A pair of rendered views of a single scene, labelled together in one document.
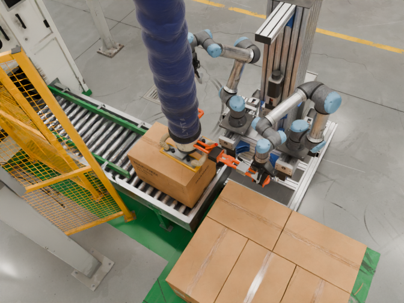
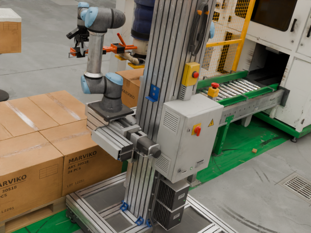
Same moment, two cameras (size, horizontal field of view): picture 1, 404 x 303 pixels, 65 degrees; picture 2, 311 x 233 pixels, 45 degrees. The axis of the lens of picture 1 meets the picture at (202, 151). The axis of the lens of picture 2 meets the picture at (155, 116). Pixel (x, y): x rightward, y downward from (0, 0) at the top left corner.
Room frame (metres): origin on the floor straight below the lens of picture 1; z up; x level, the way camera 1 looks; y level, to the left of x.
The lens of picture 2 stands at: (1.77, -2.90, 2.16)
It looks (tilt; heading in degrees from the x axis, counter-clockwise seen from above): 27 degrees down; 93
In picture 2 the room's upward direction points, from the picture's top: 10 degrees clockwise
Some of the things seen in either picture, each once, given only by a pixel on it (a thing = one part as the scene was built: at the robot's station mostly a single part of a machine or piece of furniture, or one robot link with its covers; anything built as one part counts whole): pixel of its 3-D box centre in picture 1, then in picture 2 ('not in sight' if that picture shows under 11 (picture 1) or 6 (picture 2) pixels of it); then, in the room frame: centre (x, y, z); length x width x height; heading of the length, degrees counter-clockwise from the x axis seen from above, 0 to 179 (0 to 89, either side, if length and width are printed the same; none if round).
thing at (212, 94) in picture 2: not in sight; (201, 137); (2.07, 0.11, 0.50); 0.07 x 0.07 x 1.00; 51
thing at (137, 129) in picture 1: (101, 109); (243, 99); (2.49, 0.99, 0.60); 1.60 x 0.10 x 0.09; 51
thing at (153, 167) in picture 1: (174, 164); (151, 95); (1.54, 0.26, 0.75); 0.60 x 0.40 x 0.40; 49
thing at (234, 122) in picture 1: (237, 116); not in sight; (1.67, -0.32, 1.09); 0.15 x 0.15 x 0.10
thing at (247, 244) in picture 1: (264, 269); (32, 145); (0.66, -0.35, 0.34); 1.20 x 1.00 x 0.40; 51
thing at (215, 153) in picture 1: (215, 153); (117, 48); (1.24, -0.09, 1.25); 0.10 x 0.08 x 0.06; 137
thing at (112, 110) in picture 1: (132, 123); (225, 115); (2.31, 0.68, 0.50); 2.31 x 0.05 x 0.19; 51
